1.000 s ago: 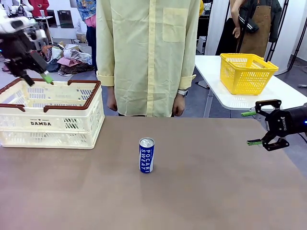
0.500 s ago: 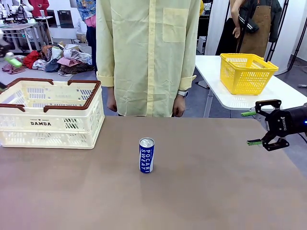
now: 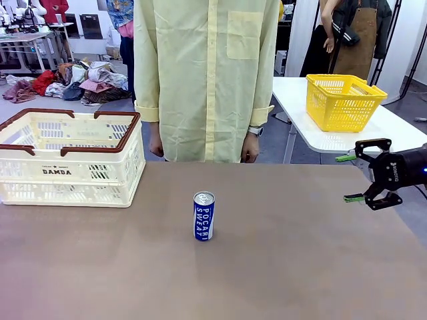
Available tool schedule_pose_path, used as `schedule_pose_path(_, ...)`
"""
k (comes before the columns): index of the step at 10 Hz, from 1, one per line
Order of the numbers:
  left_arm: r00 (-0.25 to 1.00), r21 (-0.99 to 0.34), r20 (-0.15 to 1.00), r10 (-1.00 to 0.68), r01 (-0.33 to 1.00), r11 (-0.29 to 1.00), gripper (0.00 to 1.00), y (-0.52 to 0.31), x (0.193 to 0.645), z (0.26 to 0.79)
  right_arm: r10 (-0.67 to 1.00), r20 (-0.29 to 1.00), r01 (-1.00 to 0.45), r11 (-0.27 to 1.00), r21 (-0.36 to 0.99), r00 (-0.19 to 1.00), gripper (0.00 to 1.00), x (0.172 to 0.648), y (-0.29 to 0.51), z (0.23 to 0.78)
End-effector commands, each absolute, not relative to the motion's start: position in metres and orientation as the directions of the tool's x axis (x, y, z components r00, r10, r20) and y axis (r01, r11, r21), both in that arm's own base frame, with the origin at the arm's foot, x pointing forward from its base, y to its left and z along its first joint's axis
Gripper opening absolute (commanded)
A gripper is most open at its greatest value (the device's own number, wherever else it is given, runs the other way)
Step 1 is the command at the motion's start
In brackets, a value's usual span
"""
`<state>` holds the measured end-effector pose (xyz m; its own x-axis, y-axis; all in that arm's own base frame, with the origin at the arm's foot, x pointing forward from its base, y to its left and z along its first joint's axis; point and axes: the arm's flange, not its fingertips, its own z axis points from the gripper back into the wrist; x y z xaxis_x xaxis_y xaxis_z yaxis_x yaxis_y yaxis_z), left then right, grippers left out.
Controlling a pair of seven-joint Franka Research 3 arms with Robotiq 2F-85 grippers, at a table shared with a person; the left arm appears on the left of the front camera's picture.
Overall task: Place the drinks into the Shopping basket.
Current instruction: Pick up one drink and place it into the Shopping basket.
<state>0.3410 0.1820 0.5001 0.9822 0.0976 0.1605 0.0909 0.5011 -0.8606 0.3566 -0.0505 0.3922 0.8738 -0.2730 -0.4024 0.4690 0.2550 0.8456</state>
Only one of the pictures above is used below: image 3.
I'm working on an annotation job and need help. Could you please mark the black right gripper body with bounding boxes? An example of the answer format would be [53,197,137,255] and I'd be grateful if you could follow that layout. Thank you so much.
[368,143,427,197]

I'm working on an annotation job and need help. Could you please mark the blue Pocari Sweat can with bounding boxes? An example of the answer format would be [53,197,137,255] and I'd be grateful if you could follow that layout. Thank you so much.
[193,191,216,243]

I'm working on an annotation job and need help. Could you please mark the yellow plastic basket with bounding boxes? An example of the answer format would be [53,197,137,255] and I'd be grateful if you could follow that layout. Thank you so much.
[306,73,389,133]

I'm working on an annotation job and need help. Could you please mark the cream plastic shopping basket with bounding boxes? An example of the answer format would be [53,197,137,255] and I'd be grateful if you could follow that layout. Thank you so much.
[0,108,147,209]

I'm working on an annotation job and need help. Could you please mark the person's left hand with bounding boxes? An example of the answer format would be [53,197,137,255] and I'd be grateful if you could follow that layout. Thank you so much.
[240,133,260,164]

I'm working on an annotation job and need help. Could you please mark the person's right hand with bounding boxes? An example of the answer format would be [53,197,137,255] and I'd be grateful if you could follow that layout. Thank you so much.
[149,133,165,157]

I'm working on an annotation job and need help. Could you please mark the grey table leg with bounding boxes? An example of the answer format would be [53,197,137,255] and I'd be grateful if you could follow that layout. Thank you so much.
[273,111,298,164]

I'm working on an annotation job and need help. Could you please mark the white side table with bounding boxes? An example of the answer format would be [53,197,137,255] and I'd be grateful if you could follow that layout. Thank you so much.
[272,76,427,155]

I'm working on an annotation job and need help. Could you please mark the black light stand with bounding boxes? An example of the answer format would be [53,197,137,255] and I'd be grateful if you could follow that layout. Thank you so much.
[366,0,403,87]
[398,0,427,101]

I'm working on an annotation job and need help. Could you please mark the person in brown apron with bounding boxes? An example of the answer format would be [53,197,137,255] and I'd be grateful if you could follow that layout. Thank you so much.
[300,0,393,79]

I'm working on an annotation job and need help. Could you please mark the white computer box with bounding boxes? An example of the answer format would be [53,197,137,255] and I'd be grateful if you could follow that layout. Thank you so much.
[275,49,288,75]

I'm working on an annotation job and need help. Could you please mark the person in yellow shirt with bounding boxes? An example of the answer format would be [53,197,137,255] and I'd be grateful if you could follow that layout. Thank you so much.
[133,0,280,164]

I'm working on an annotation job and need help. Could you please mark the person in blue patterned shirt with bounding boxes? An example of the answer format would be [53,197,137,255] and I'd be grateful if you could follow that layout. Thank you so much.
[105,0,136,104]

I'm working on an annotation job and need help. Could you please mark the pile of colourful clothes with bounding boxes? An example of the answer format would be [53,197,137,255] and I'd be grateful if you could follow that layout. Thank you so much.
[2,61,131,107]

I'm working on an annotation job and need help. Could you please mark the black monitor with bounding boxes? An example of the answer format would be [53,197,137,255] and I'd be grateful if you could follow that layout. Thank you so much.
[63,13,80,39]
[79,13,103,40]

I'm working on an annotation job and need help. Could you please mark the person in red top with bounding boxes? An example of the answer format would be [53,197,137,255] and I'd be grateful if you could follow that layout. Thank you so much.
[45,0,69,24]

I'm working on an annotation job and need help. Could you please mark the grey metal workbench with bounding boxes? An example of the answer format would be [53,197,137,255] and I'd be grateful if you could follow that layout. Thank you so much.
[0,31,74,73]

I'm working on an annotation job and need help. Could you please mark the brown basket handle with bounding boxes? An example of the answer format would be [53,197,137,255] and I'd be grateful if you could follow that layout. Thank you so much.
[0,108,75,157]
[60,111,142,157]

